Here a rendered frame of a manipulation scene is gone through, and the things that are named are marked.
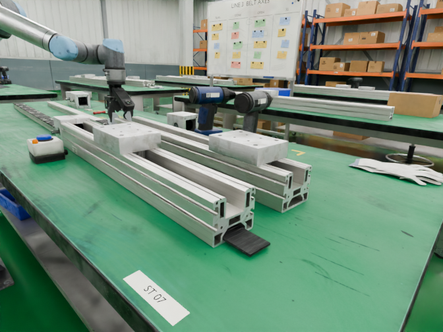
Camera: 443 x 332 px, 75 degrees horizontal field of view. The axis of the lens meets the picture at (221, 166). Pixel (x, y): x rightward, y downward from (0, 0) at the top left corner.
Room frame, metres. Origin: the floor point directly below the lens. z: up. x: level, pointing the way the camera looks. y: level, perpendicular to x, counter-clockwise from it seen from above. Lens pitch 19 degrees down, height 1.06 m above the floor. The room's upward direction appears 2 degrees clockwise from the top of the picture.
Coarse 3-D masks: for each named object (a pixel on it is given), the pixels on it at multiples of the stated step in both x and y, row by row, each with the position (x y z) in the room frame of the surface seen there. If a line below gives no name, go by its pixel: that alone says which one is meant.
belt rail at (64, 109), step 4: (48, 104) 1.98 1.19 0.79; (52, 104) 1.88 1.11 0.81; (56, 104) 1.86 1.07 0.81; (60, 104) 1.87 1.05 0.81; (56, 108) 1.82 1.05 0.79; (60, 108) 1.75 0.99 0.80; (64, 108) 1.70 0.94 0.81; (68, 108) 1.71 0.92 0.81; (64, 112) 1.70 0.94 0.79; (68, 112) 1.67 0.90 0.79; (72, 112) 1.59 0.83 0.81; (76, 112) 1.57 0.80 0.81; (80, 112) 1.58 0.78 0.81; (88, 116) 1.46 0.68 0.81; (92, 116) 1.46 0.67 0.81; (92, 120) 1.37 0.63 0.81
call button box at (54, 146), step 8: (32, 144) 0.79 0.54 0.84; (40, 144) 0.80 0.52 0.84; (48, 144) 0.81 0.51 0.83; (56, 144) 0.83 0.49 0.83; (32, 152) 0.80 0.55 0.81; (40, 152) 0.80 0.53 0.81; (48, 152) 0.81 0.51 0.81; (56, 152) 0.82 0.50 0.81; (64, 152) 0.87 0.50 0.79; (32, 160) 0.81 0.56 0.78; (40, 160) 0.79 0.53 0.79; (48, 160) 0.81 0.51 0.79; (56, 160) 0.82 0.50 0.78
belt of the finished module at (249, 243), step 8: (232, 232) 0.44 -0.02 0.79; (240, 232) 0.44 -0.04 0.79; (248, 232) 0.44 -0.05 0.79; (224, 240) 0.42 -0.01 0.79; (232, 240) 0.41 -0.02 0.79; (240, 240) 0.41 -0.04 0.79; (248, 240) 0.42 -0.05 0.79; (256, 240) 0.42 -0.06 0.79; (264, 240) 0.42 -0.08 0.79; (240, 248) 0.39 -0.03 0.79; (248, 248) 0.39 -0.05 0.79; (256, 248) 0.39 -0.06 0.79
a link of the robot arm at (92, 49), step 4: (88, 44) 1.17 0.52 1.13; (92, 44) 1.20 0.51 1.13; (96, 44) 1.20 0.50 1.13; (100, 44) 1.20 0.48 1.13; (88, 48) 1.14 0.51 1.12; (92, 48) 1.17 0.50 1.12; (96, 48) 1.17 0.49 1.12; (88, 52) 1.14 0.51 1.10; (92, 52) 1.16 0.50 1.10; (96, 52) 1.17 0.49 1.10; (88, 56) 1.14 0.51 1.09; (92, 56) 1.16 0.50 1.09; (96, 56) 1.17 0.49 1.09; (88, 60) 1.15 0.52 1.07; (92, 60) 1.17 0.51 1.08; (96, 60) 1.18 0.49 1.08; (84, 64) 1.21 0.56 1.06; (88, 64) 1.21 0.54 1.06; (92, 64) 1.20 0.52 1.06; (96, 64) 1.20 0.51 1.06; (100, 64) 1.19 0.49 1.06
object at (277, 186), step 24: (120, 120) 1.08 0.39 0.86; (144, 120) 1.09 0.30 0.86; (168, 144) 0.84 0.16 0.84; (192, 144) 0.75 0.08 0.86; (216, 168) 0.68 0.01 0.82; (240, 168) 0.64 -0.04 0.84; (264, 168) 0.58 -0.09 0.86; (288, 168) 0.62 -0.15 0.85; (264, 192) 0.57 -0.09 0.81; (288, 192) 0.55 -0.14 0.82
